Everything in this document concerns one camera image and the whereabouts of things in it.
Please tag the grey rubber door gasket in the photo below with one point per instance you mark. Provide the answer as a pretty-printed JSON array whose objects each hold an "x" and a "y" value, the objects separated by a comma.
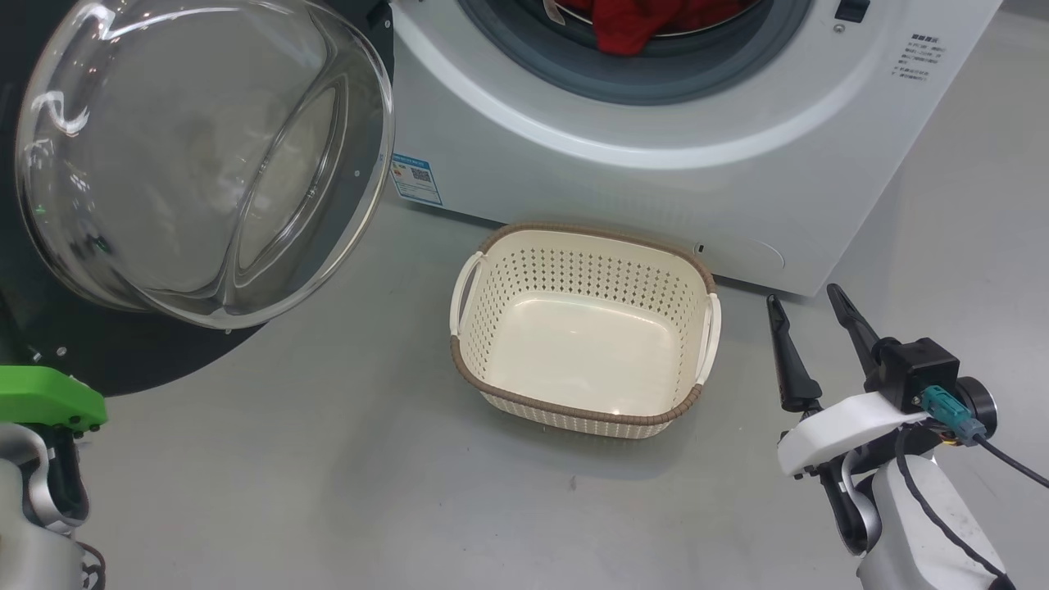
[{"x": 524, "y": 57}]

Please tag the white front-load washing machine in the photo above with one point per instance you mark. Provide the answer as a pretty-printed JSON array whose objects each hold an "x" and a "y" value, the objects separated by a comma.
[{"x": 656, "y": 188}]

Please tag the glass washing machine door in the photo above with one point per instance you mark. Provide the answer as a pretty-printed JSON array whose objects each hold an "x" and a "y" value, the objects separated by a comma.
[{"x": 188, "y": 164}]

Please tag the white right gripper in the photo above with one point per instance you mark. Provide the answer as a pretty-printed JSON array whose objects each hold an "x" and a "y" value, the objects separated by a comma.
[{"x": 844, "y": 422}]

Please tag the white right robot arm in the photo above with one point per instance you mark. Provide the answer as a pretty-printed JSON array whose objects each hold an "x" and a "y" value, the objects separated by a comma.
[{"x": 910, "y": 541}]

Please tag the printed text notice sticker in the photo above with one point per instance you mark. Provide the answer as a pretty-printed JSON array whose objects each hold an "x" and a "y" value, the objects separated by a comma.
[{"x": 918, "y": 57}]

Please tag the blue energy label sticker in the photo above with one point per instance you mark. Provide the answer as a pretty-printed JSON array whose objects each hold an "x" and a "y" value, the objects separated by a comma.
[{"x": 416, "y": 179}]

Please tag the red and white jersey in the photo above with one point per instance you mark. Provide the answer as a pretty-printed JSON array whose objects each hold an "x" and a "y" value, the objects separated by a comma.
[{"x": 631, "y": 20}]

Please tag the cream perforated laundry basket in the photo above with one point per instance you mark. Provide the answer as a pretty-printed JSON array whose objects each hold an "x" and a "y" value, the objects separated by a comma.
[{"x": 586, "y": 344}]

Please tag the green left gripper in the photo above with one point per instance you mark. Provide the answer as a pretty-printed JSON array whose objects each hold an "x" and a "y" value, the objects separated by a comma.
[{"x": 45, "y": 397}]

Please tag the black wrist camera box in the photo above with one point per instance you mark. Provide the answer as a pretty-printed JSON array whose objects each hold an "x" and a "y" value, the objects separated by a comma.
[{"x": 914, "y": 369}]

